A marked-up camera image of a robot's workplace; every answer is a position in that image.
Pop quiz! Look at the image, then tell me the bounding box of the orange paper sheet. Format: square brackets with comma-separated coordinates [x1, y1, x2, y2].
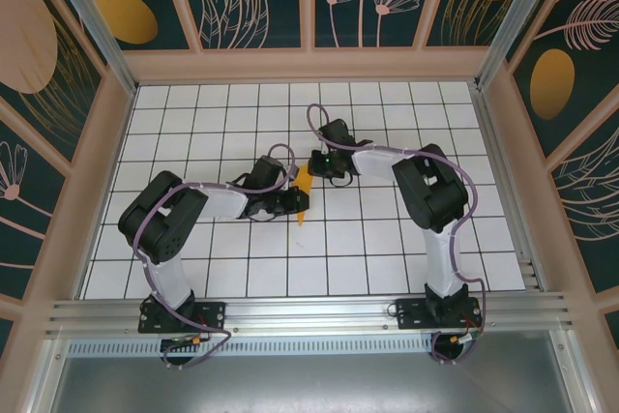
[292, 163, 316, 227]

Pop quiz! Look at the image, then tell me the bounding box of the grey metal sheet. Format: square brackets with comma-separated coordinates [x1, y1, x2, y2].
[45, 356, 579, 413]

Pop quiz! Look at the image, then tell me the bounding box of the aluminium mounting rail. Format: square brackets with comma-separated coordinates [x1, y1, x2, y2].
[45, 290, 576, 338]

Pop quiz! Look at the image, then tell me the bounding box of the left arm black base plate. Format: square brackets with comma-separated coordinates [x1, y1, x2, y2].
[138, 300, 227, 335]

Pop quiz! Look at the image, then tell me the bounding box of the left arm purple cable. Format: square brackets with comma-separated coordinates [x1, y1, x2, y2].
[133, 143, 297, 371]

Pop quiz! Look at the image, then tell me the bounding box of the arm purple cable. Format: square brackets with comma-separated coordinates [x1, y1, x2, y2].
[308, 103, 486, 366]
[133, 143, 297, 371]

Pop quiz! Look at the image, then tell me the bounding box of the perforated metal cable tray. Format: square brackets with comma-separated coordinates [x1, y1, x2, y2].
[67, 339, 439, 358]

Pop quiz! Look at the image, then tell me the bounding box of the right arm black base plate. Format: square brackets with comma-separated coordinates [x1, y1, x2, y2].
[395, 296, 484, 332]

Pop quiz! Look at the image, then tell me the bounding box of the aluminium side rail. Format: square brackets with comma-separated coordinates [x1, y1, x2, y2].
[471, 87, 550, 291]

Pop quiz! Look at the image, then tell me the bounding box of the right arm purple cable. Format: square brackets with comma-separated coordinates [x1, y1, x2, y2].
[308, 103, 486, 366]

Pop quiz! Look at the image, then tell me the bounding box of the aluminium frame post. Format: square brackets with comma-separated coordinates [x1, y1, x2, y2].
[473, 0, 566, 90]
[38, 0, 139, 96]

